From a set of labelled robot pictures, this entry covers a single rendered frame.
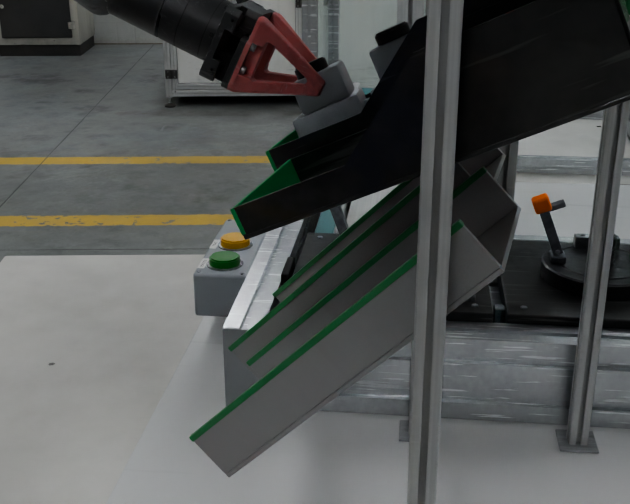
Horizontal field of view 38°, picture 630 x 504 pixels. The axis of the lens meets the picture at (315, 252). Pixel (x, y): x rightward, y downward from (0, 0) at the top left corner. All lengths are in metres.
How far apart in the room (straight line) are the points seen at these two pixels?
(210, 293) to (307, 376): 0.53
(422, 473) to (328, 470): 0.32
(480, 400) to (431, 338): 0.46
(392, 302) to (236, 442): 0.18
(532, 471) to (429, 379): 0.39
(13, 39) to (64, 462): 7.99
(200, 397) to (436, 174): 0.60
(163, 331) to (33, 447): 0.29
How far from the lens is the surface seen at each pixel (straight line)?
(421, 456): 0.65
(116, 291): 1.39
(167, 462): 0.99
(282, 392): 0.68
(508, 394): 1.05
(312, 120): 0.82
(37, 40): 8.84
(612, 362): 1.04
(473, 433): 1.04
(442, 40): 0.55
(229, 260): 1.18
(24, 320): 1.34
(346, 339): 0.64
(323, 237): 1.26
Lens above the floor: 1.42
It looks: 22 degrees down
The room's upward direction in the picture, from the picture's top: straight up
